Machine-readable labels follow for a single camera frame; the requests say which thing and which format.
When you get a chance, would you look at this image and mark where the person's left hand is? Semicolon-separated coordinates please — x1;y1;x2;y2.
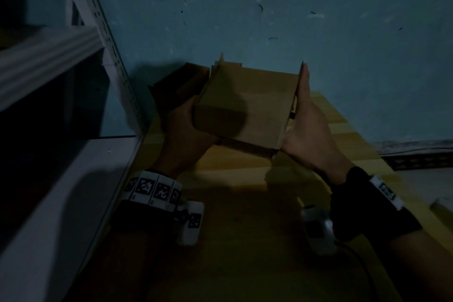
152;94;221;179

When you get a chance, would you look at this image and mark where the person's right hand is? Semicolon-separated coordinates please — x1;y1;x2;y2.
280;61;355;186

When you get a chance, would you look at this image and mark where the person's right forearm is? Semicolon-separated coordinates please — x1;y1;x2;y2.
375;229;453;302

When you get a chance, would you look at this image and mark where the person's left forearm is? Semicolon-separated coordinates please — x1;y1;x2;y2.
63;227;171;302

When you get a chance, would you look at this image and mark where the black left wristband with markers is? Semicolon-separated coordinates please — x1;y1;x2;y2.
111;169;185;232

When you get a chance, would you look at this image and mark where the black patterned strip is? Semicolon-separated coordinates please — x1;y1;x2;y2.
370;139;453;172

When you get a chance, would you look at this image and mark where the white metal shelf rack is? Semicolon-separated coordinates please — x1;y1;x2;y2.
0;0;148;302

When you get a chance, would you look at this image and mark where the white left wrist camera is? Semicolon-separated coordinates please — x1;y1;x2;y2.
176;200;206;247

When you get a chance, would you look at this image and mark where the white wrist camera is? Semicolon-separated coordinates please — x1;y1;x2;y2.
176;200;206;247
300;204;337;257

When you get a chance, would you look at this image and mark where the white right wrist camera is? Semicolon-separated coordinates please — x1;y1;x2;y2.
300;204;337;257

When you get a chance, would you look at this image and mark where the black camera cable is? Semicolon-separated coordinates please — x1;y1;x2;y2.
334;239;380;302

